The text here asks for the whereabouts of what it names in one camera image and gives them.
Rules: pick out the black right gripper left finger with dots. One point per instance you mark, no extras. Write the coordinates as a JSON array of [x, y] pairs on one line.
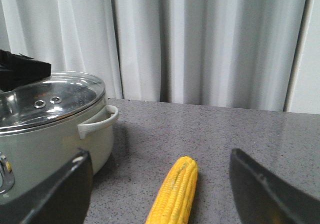
[[63, 198]]

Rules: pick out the white curtain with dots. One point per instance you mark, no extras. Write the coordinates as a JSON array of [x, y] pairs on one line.
[[257, 54]]

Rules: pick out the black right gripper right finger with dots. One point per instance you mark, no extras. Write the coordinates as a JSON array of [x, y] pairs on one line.
[[261, 197]]

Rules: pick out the yellow corn cob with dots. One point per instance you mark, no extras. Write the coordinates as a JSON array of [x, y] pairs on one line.
[[174, 200]]

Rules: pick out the glass pot lid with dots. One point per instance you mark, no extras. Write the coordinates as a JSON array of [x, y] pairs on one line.
[[62, 95]]

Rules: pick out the pale green electric pot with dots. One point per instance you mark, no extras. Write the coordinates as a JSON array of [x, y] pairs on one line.
[[36, 153]]

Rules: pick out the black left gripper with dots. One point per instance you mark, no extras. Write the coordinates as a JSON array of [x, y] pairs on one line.
[[18, 70]]

